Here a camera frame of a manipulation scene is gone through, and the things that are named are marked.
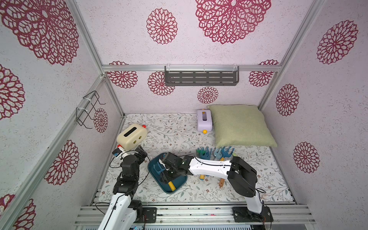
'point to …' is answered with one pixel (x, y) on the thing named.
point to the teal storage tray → (178, 181)
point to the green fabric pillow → (240, 125)
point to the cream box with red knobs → (132, 136)
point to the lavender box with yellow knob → (204, 119)
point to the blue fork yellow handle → (158, 169)
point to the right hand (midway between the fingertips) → (161, 177)
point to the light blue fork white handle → (217, 154)
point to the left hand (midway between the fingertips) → (136, 150)
